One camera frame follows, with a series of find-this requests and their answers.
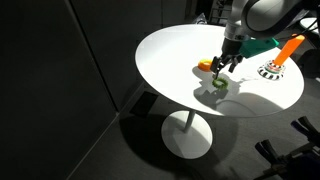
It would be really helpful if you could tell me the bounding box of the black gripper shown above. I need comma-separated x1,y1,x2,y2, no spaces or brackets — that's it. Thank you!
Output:
210,38,243,79

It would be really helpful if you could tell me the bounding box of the lime green toothed ring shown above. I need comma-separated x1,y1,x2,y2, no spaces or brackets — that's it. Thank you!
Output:
212,77,230,90

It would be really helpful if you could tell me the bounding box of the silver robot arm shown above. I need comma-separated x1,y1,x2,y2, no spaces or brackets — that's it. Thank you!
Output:
210,0,320,79

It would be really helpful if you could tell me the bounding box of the white round table base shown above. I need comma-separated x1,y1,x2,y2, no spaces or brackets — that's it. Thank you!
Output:
161,110,213,159

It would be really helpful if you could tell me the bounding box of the black floor mat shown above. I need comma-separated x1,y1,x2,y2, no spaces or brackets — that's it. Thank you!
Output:
130,91,157,117

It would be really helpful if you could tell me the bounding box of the orange ring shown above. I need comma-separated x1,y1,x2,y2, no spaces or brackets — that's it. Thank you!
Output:
197,58,214,72

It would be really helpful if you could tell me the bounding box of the orange peg ring holder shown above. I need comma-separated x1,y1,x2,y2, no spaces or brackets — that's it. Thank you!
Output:
257,34,305,81

